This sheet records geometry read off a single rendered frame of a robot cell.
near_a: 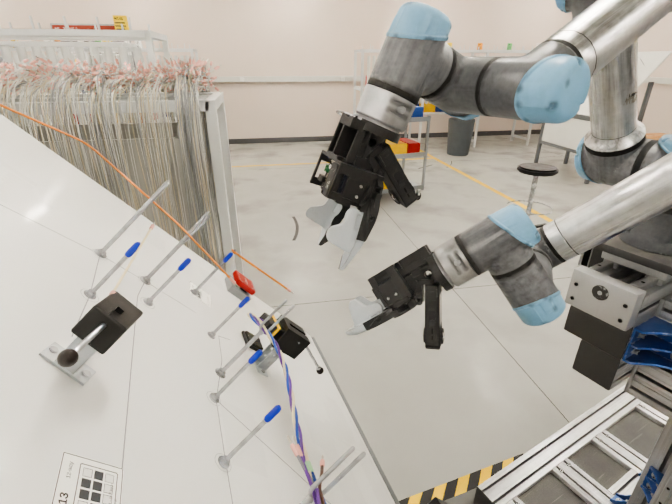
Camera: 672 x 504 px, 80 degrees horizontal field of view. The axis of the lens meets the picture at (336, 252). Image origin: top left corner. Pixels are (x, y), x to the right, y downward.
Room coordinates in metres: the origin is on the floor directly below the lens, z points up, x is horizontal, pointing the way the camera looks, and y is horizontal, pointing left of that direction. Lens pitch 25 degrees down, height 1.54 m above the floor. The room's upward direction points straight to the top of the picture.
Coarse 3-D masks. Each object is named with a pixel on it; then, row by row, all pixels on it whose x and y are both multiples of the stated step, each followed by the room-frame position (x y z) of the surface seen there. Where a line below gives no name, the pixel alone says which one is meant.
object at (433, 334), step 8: (432, 288) 0.58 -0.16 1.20; (440, 288) 0.59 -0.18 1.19; (432, 296) 0.57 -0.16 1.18; (440, 296) 0.59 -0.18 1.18; (432, 304) 0.57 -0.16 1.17; (440, 304) 0.58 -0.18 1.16; (432, 312) 0.56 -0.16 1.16; (440, 312) 0.57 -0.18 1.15; (432, 320) 0.56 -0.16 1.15; (440, 320) 0.57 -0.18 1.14; (424, 328) 0.57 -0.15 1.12; (432, 328) 0.55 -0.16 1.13; (440, 328) 0.56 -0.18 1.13; (424, 336) 0.56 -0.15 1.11; (432, 336) 0.55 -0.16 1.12; (440, 336) 0.55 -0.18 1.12; (432, 344) 0.54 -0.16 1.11; (440, 344) 0.55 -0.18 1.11
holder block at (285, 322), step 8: (288, 320) 0.56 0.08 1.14; (288, 328) 0.53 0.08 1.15; (296, 328) 0.56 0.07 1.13; (280, 336) 0.53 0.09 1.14; (288, 336) 0.53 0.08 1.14; (296, 336) 0.54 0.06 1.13; (304, 336) 0.55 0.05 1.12; (272, 344) 0.52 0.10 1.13; (280, 344) 0.52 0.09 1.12; (288, 344) 0.53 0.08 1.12; (296, 344) 0.54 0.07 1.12; (304, 344) 0.54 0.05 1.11; (288, 352) 0.53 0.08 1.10; (296, 352) 0.54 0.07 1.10
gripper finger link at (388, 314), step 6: (402, 306) 0.58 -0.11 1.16; (384, 312) 0.57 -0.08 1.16; (390, 312) 0.57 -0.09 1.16; (396, 312) 0.56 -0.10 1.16; (372, 318) 0.58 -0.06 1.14; (378, 318) 0.57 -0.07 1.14; (384, 318) 0.56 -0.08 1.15; (390, 318) 0.56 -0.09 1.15; (366, 324) 0.58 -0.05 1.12; (372, 324) 0.57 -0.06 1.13; (378, 324) 0.56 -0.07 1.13
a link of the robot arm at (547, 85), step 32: (608, 0) 0.60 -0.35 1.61; (640, 0) 0.60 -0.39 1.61; (576, 32) 0.56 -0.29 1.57; (608, 32) 0.56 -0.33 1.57; (640, 32) 0.60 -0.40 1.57; (512, 64) 0.54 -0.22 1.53; (544, 64) 0.51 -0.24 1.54; (576, 64) 0.49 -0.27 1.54; (480, 96) 0.56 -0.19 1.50; (512, 96) 0.52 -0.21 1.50; (544, 96) 0.49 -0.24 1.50; (576, 96) 0.50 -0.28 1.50
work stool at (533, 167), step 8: (520, 168) 3.58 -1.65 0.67; (528, 168) 3.51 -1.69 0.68; (536, 168) 3.51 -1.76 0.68; (544, 168) 3.51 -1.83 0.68; (552, 168) 3.51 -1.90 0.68; (536, 176) 3.56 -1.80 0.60; (544, 176) 3.43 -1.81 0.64; (536, 184) 3.57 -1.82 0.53; (520, 200) 3.78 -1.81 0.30; (528, 200) 3.58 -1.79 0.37; (528, 208) 3.57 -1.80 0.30; (544, 224) 3.66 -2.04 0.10
